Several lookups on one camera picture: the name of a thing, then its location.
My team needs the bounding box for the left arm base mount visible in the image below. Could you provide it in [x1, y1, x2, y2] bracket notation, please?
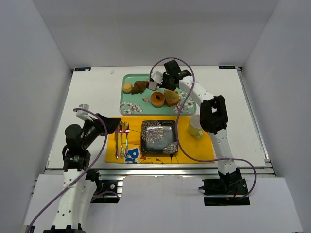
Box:
[86, 170, 123, 204]

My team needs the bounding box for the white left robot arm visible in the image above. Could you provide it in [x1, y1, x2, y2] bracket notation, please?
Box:
[46, 113, 121, 233]

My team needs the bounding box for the blue label sticker left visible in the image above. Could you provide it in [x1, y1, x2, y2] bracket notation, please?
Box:
[74, 67, 91, 72]

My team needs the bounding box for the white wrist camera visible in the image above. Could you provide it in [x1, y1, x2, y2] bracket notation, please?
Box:
[148, 71, 163, 91]
[73, 104, 93, 121]

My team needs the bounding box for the iridescent spoon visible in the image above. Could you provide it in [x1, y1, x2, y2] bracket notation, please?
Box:
[119, 121, 124, 158]

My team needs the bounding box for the blue label sticker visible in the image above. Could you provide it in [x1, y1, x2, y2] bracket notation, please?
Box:
[218, 66, 236, 70]
[74, 67, 91, 72]

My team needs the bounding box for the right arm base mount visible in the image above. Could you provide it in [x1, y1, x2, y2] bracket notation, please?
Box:
[198, 179, 250, 206]

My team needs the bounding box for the teal floral tray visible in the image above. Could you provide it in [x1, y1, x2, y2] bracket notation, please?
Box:
[120, 74, 197, 116]

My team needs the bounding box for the glazed bagel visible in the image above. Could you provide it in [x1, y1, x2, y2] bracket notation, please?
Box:
[150, 91, 165, 107]

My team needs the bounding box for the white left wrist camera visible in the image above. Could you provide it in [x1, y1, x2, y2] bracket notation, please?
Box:
[73, 104, 93, 121]

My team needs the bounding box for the blue label sticker right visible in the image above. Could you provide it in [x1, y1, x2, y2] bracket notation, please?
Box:
[218, 66, 236, 70]

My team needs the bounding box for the iridescent fork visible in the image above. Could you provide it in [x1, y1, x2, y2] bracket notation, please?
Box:
[124, 122, 130, 157]

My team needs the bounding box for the purple cable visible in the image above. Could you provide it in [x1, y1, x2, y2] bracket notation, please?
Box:
[150, 57, 257, 200]
[25, 108, 120, 233]

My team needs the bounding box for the iridescent knife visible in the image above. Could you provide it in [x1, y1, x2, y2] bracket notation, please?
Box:
[114, 127, 119, 159]

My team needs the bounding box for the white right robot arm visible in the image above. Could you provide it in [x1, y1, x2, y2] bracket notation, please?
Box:
[161, 57, 242, 194]

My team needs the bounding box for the black floral square plate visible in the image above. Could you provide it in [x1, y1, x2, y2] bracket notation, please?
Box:
[140, 120, 178, 155]

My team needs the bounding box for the yellow green mug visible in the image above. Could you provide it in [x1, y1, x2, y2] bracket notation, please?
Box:
[188, 115, 203, 139]

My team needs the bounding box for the small round bun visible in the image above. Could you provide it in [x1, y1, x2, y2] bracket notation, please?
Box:
[122, 83, 133, 94]

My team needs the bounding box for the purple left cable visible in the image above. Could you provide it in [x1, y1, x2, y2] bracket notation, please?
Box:
[25, 108, 120, 233]

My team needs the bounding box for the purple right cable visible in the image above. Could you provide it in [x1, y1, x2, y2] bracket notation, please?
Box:
[150, 57, 257, 200]

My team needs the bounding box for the brown croissant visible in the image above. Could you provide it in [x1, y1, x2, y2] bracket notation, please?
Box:
[131, 81, 149, 94]

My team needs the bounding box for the bread slice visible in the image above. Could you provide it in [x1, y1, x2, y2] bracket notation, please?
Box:
[164, 89, 180, 107]

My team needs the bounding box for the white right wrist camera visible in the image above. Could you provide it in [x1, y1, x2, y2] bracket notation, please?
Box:
[148, 71, 163, 91]

